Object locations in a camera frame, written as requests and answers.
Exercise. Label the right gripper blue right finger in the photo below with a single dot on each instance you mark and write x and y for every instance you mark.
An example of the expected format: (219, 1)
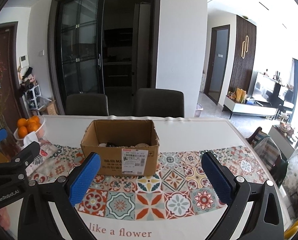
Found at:
(265, 220)

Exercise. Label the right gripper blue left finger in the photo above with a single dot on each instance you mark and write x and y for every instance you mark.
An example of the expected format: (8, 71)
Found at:
(36, 220)

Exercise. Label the pink round sensor light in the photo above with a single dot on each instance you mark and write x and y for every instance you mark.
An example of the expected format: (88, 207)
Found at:
(142, 145)

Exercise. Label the person left hand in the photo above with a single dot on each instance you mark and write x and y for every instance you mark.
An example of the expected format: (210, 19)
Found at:
(4, 219)

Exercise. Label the white basket of oranges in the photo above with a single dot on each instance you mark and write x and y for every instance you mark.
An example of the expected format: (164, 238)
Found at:
(34, 124)

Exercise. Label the white shoe rack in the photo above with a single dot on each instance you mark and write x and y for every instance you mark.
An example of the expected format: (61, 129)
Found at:
(33, 98)

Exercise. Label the floral fabric tissue cover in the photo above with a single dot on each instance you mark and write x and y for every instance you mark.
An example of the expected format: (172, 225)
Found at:
(47, 149)

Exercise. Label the patterned tile table runner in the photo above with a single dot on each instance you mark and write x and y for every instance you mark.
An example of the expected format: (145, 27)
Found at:
(179, 188)

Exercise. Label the dark chair left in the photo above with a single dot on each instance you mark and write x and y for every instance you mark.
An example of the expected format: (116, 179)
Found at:
(87, 104)

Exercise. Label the dark chair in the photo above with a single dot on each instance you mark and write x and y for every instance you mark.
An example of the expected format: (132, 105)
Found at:
(159, 103)
(87, 104)

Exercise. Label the brown cardboard box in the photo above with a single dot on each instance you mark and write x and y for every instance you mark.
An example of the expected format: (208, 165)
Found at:
(114, 141)

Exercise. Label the white tv console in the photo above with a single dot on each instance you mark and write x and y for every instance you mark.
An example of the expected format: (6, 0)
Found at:
(235, 108)

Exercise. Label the black glass cabinet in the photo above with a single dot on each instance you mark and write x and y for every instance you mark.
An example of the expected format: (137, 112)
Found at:
(102, 47)

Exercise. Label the dark chair right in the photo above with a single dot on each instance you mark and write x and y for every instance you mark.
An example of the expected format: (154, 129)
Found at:
(159, 103)

